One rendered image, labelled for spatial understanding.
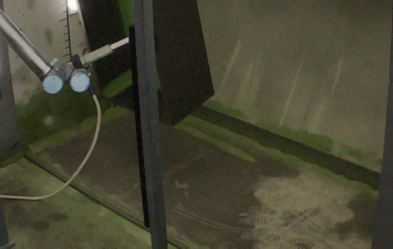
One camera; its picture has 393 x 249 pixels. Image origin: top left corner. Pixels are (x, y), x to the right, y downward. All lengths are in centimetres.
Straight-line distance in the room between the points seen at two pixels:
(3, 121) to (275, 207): 179
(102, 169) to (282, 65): 129
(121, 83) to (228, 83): 76
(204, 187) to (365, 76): 116
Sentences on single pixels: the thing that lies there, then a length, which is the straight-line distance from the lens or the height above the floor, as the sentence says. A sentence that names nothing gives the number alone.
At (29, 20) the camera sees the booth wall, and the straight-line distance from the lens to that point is 454.
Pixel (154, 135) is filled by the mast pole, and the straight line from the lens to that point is 266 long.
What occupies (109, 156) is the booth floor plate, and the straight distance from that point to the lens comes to 461.
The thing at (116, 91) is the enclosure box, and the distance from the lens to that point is 441.
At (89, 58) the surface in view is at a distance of 382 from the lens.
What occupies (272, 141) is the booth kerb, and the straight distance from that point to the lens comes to 457.
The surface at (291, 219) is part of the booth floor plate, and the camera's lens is 393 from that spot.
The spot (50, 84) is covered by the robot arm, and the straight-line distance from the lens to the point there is 339.
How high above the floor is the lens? 223
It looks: 26 degrees down
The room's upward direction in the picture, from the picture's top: 2 degrees counter-clockwise
